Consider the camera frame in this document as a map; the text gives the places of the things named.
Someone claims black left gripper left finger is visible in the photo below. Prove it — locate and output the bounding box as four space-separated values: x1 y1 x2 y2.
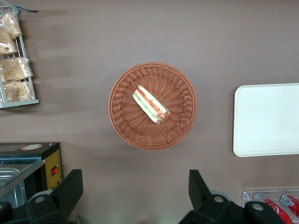
26 169 84 224

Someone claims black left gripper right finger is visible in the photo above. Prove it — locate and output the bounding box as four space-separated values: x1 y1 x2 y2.
178 169 246 224

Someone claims beige plastic tray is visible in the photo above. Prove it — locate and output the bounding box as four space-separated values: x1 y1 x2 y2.
233 83 299 157

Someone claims clear acrylic bottle rack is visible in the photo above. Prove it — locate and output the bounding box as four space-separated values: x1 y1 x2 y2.
242 189 299 224

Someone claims black food warmer cabinet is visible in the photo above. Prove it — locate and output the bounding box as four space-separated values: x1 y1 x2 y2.
0 141 63 209

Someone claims red cola bottle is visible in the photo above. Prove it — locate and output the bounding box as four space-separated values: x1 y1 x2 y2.
253 192 293 224
280 194 299 214

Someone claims round brown wicker basket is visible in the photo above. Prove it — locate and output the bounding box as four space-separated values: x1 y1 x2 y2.
107 61 199 152

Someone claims wrapped triangle sandwich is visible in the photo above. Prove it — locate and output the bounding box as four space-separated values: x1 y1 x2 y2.
132 84 171 125

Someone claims clear bag of crackers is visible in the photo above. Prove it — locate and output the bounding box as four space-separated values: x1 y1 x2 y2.
0 29 19 56
0 12 23 39
0 57 34 83
2 80 32 103

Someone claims grey wire rack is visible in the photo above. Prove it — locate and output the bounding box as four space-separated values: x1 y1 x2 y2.
0 6 40 109

